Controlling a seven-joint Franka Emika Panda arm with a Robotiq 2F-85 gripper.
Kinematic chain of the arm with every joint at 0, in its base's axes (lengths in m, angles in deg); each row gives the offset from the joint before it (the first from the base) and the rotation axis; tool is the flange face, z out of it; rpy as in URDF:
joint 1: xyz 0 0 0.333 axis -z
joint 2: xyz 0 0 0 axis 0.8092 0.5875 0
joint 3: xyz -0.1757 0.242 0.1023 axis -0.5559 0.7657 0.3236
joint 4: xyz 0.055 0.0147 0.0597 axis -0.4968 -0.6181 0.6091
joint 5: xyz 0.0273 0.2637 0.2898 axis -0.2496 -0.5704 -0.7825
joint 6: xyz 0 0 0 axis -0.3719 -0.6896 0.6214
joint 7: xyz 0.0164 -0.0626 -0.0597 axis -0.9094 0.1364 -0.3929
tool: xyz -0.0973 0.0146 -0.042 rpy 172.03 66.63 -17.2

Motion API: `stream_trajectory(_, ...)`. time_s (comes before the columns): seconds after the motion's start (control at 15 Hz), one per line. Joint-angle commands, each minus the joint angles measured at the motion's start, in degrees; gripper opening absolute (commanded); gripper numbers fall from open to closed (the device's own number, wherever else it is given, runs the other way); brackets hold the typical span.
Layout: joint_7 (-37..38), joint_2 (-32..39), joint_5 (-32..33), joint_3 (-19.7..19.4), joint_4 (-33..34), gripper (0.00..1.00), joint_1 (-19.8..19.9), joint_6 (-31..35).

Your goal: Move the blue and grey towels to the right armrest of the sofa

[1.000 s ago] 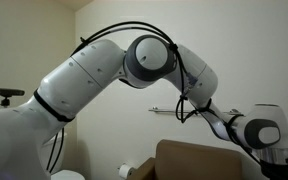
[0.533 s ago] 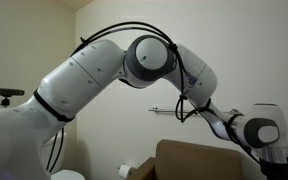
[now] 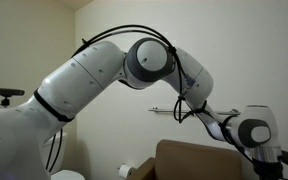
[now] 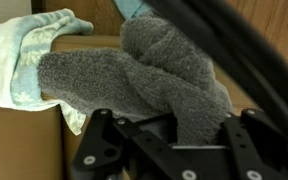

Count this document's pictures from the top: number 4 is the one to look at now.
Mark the grey terry towel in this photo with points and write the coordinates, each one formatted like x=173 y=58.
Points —
x=134 y=76

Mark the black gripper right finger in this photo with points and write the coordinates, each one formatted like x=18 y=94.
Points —
x=260 y=150

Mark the light blue towel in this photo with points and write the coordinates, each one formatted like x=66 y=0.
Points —
x=129 y=7

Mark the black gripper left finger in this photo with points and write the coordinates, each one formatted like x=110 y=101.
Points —
x=117 y=150

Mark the cardboard box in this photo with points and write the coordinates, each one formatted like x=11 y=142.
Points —
x=20 y=143

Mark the white blue patterned towel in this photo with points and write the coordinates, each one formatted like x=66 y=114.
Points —
x=14 y=63

